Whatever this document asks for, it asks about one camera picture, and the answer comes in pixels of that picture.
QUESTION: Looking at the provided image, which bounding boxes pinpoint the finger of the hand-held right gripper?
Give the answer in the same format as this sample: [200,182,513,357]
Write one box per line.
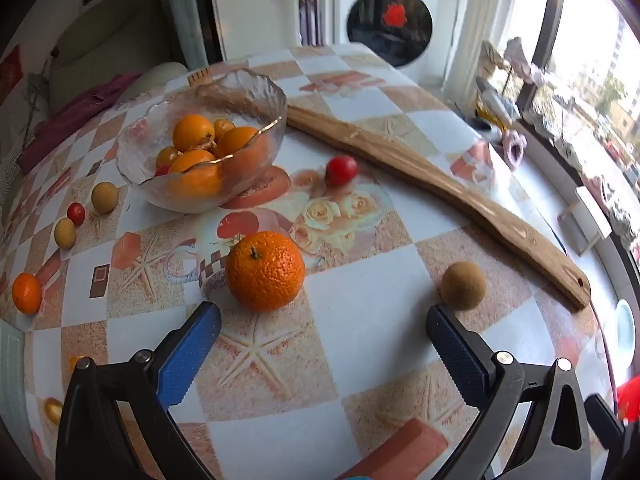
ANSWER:
[584,394,628,463]

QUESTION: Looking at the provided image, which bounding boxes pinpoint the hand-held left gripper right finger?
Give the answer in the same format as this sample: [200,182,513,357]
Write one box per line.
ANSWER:
[425,304,598,480]

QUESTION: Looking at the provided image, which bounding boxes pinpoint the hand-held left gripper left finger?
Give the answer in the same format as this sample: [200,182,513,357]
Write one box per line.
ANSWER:
[55,301,222,480]

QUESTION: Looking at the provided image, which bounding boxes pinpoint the large mandarin orange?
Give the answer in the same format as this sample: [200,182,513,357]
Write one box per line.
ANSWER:
[225,231,306,312]

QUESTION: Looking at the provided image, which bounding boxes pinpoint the red object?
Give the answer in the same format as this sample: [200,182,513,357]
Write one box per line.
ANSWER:
[616,376,640,425]

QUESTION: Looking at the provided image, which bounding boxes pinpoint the brown longan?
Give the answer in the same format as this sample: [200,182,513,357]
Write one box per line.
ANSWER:
[54,218,77,249]
[91,182,119,214]
[440,261,487,310]

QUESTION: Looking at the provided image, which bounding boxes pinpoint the white plate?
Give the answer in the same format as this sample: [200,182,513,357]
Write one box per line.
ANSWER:
[612,299,637,369]

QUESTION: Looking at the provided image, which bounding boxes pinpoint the small white box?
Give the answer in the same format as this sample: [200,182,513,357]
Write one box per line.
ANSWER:
[557,185,614,256]

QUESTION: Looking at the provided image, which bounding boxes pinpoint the long wooden stick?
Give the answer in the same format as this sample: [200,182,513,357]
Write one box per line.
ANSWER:
[285,105,592,311]

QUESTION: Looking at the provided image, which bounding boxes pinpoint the pink object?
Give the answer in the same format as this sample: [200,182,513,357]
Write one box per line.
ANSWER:
[501,130,529,171]

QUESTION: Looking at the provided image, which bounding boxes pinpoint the pile of assorted packages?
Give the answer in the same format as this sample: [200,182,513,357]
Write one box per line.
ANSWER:
[472,37,556,133]

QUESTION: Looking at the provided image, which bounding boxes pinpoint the purple cloth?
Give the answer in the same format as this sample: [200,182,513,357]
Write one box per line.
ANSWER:
[17,72,147,174]

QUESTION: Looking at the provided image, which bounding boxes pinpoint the clear glass bowl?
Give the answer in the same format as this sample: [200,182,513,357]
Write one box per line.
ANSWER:
[116,67,289,214]

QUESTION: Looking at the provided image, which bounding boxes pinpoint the beige sofa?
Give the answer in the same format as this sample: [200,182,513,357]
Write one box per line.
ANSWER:
[0,0,191,191]

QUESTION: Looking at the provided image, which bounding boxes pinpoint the white curtain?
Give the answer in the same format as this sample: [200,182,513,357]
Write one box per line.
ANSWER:
[442,0,524,107]

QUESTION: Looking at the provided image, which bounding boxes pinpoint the white cabinet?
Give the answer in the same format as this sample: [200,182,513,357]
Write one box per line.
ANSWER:
[207,0,307,63]

